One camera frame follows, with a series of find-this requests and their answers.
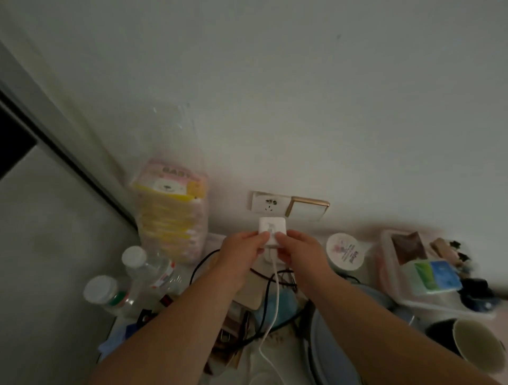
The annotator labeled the clear plastic bottle green label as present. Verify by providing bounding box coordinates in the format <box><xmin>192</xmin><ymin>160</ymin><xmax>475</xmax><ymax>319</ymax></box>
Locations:
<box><xmin>83</xmin><ymin>275</ymin><xmax>139</xmax><ymax>318</ymax></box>

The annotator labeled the blue round lid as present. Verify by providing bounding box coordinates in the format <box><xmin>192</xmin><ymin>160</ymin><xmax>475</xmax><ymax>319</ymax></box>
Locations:
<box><xmin>307</xmin><ymin>283</ymin><xmax>397</xmax><ymax>385</ymax></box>

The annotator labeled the stack of wet wipe packs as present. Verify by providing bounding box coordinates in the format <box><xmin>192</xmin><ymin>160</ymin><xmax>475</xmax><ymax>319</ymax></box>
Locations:
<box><xmin>129</xmin><ymin>158</ymin><xmax>210</xmax><ymax>265</ymax></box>

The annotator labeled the person's right forearm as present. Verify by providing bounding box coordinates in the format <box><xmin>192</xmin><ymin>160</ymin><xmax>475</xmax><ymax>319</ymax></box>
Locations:
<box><xmin>307</xmin><ymin>274</ymin><xmax>501</xmax><ymax>385</ymax></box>

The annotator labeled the gold framed wall switch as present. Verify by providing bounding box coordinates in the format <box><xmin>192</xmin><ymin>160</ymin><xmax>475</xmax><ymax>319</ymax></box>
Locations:
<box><xmin>285</xmin><ymin>196</ymin><xmax>330</xmax><ymax>222</ymax></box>

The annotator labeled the person's left hand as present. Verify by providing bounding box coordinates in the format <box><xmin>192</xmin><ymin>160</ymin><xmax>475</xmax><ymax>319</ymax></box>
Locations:
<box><xmin>212</xmin><ymin>230</ymin><xmax>270</xmax><ymax>295</ymax></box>

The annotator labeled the white charger cable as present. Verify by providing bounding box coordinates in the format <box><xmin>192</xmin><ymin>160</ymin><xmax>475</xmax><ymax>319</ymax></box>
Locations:
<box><xmin>259</xmin><ymin>249</ymin><xmax>287</xmax><ymax>385</ymax></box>

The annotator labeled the person's left forearm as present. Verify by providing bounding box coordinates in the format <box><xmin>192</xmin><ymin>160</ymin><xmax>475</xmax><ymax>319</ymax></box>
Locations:
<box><xmin>85</xmin><ymin>273</ymin><xmax>241</xmax><ymax>385</ymax></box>

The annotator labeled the clear plastic bottle red label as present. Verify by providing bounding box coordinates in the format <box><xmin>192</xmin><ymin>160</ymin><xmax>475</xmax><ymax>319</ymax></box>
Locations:
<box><xmin>121</xmin><ymin>245</ymin><xmax>184</xmax><ymax>302</ymax></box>

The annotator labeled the black cup white inside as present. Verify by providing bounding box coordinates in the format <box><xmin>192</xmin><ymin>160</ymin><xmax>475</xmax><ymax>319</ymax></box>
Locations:
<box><xmin>425</xmin><ymin>318</ymin><xmax>508</xmax><ymax>374</ymax></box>

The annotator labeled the white round lidded container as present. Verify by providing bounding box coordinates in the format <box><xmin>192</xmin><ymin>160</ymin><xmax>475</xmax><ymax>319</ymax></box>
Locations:
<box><xmin>326</xmin><ymin>233</ymin><xmax>375</xmax><ymax>275</ymax></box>

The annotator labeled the white charger adapter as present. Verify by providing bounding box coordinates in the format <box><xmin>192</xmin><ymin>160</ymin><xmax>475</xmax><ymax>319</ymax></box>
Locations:
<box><xmin>256</xmin><ymin>216</ymin><xmax>288</xmax><ymax>250</ymax></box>

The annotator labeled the person's right hand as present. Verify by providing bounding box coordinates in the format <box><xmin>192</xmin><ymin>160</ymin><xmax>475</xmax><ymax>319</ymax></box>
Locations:
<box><xmin>275</xmin><ymin>229</ymin><xmax>338</xmax><ymax>297</ymax></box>

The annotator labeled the clear plastic storage box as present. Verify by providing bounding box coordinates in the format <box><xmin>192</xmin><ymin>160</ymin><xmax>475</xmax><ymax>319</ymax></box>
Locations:
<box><xmin>375</xmin><ymin>229</ymin><xmax>497</xmax><ymax>320</ymax></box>

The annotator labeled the grey door frame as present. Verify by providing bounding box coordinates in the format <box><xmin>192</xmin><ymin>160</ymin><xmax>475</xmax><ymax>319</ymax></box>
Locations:
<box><xmin>0</xmin><ymin>40</ymin><xmax>139</xmax><ymax>231</ymax></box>

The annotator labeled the green blue tissue pack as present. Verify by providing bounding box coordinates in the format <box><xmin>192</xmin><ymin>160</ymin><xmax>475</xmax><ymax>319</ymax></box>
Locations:
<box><xmin>400</xmin><ymin>260</ymin><xmax>463</xmax><ymax>297</ymax></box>

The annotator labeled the white wall socket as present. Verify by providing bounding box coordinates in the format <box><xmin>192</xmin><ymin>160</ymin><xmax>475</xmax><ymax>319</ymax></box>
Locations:
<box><xmin>250</xmin><ymin>191</ymin><xmax>293</xmax><ymax>218</ymax></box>

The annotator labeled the black cable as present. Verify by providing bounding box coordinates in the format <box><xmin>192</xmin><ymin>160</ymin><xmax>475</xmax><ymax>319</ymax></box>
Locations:
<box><xmin>189</xmin><ymin>249</ymin><xmax>314</xmax><ymax>354</ymax></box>

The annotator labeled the beige box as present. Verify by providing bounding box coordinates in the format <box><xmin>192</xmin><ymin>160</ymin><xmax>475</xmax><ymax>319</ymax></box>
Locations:
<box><xmin>234</xmin><ymin>274</ymin><xmax>270</xmax><ymax>312</ymax></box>

